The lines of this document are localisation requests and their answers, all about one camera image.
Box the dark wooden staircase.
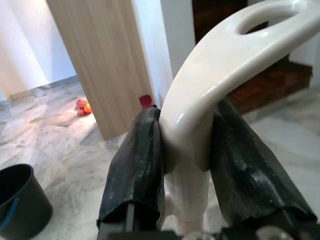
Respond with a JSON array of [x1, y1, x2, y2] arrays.
[[191, 0, 315, 115]]

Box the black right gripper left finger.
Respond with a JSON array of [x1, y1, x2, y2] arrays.
[[96, 106, 166, 230]]

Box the red door stopper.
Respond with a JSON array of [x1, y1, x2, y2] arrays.
[[138, 94, 153, 110]]

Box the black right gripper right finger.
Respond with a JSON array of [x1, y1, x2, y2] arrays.
[[209, 96, 319, 227]]

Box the beige long-handled dustpan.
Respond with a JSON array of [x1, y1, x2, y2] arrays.
[[154, 0, 320, 237]]

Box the light wooden panel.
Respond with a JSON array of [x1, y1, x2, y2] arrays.
[[46, 0, 157, 142]]

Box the black plastic bucket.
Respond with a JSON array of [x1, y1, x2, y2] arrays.
[[0, 163, 54, 240]]

